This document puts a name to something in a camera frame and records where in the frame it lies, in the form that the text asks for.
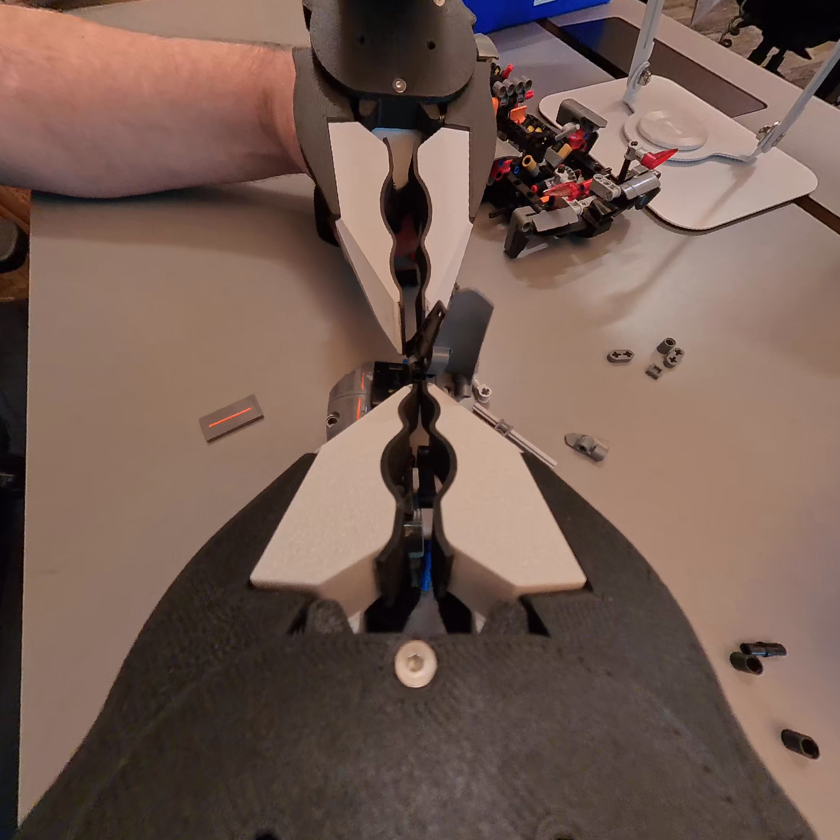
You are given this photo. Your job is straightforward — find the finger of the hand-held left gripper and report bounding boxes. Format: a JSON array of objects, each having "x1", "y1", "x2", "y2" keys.
[
  {"x1": 326, "y1": 121, "x2": 404, "y2": 353},
  {"x1": 412, "y1": 126, "x2": 476, "y2": 345}
]

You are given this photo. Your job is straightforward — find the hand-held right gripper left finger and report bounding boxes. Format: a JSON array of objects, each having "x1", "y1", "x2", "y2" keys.
[{"x1": 249, "y1": 386, "x2": 420, "y2": 634}]

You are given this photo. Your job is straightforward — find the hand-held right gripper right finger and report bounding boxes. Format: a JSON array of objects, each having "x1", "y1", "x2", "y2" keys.
[{"x1": 421, "y1": 382, "x2": 587, "y2": 624}]

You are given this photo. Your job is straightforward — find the lego car chassis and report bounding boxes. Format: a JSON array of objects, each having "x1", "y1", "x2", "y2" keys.
[{"x1": 482, "y1": 36, "x2": 680, "y2": 260}]

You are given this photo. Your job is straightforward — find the grey lego assembly orange stripe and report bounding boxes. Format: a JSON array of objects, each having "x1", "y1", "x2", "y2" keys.
[{"x1": 325, "y1": 287, "x2": 494, "y2": 595}]

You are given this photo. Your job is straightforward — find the person's left forearm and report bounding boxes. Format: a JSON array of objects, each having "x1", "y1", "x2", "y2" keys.
[{"x1": 0, "y1": 7, "x2": 309, "y2": 199}]

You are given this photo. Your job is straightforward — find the scattered small lego pieces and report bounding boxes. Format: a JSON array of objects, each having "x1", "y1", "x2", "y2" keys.
[{"x1": 472, "y1": 377, "x2": 821, "y2": 762}]

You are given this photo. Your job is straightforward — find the black lego tile red stripe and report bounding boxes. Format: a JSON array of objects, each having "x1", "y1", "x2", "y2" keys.
[{"x1": 199, "y1": 394, "x2": 265, "y2": 444}]

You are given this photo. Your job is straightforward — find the person's left hand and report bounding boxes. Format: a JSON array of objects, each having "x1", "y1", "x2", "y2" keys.
[{"x1": 392, "y1": 189, "x2": 429, "y2": 265}]

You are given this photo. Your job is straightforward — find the blue plastic bin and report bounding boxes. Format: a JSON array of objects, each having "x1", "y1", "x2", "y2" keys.
[{"x1": 469, "y1": 0, "x2": 614, "y2": 34}]

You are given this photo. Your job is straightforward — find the thin white stand rod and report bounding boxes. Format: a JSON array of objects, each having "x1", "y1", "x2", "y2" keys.
[
  {"x1": 755, "y1": 46, "x2": 840, "y2": 158},
  {"x1": 620, "y1": 0, "x2": 667, "y2": 112}
]

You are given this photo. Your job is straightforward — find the white stand base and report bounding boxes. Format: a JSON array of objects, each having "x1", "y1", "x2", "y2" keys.
[{"x1": 538, "y1": 73, "x2": 818, "y2": 232}]

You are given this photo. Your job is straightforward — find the black office chair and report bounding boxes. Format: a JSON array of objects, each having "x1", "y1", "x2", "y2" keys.
[{"x1": 0, "y1": 217, "x2": 30, "y2": 275}]

